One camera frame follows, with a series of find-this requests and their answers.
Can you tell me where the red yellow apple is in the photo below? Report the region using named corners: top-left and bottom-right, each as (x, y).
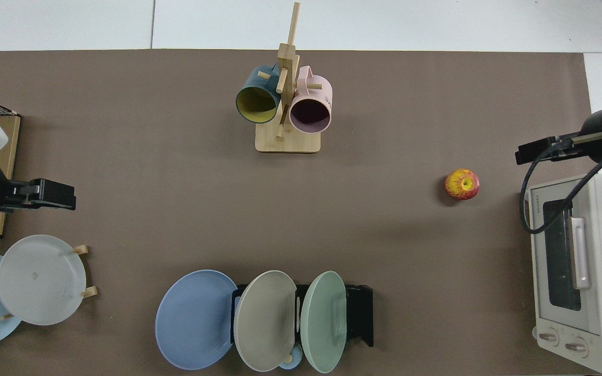
top-left (445, 169), bottom-right (480, 201)

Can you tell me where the pale grey plate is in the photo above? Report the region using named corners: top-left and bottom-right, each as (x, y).
top-left (0, 234), bottom-right (87, 326)

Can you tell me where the wooden plate rack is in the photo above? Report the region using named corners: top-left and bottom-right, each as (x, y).
top-left (0, 244), bottom-right (98, 320)

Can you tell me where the beige grey plate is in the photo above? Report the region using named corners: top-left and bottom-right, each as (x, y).
top-left (233, 270), bottom-right (298, 372)

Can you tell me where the black dish rack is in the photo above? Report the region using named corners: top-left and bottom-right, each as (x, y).
top-left (230, 284), bottom-right (374, 348)

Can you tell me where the pale green plate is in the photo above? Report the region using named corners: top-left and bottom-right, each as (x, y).
top-left (300, 271), bottom-right (348, 374)

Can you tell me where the brown table cloth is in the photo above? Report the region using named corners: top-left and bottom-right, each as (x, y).
top-left (0, 50), bottom-right (599, 376)

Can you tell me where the dark blue cup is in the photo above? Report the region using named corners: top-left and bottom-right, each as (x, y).
top-left (236, 64), bottom-right (282, 125)

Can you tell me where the pink cup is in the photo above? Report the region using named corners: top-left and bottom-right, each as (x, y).
top-left (288, 66), bottom-right (333, 133)

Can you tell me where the wooden cup stand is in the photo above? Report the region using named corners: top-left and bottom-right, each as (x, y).
top-left (255, 2), bottom-right (322, 154)

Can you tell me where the small blue round thing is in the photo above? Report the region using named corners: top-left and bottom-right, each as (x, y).
top-left (279, 344), bottom-right (303, 370)

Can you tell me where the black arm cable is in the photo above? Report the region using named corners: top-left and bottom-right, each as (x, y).
top-left (519, 141), bottom-right (602, 236)

